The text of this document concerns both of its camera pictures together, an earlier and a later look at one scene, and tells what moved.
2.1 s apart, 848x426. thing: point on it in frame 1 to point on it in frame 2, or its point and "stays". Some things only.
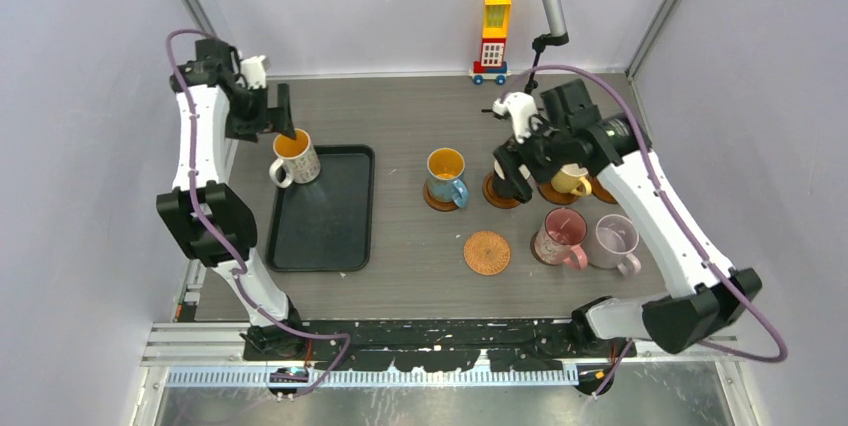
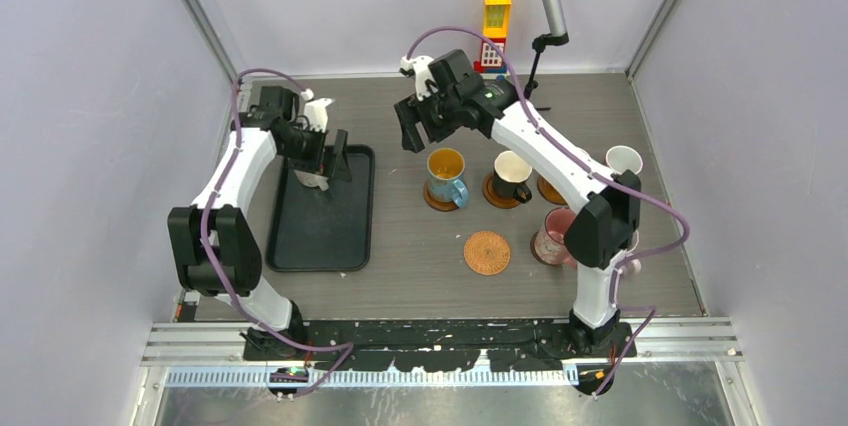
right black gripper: x=510 y=161 to x=408 y=115
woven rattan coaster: x=487 y=253 stays
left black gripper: x=277 y=119 to x=316 y=162
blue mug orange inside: x=445 y=168 stays
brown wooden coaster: x=548 y=194 stays
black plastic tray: x=326 y=225 stays
